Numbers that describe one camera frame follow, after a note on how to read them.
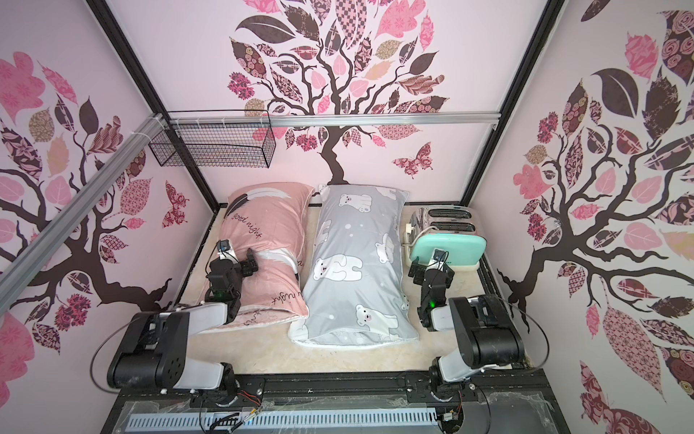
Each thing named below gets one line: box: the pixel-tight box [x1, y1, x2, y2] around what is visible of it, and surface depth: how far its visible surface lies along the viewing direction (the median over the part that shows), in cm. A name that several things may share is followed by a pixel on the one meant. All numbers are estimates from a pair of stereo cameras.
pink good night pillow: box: [220, 181, 315, 330], surface depth 91 cm
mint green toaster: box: [403, 205, 488, 270], surface depth 93 cm
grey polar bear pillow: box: [287, 184, 419, 348], surface depth 85 cm
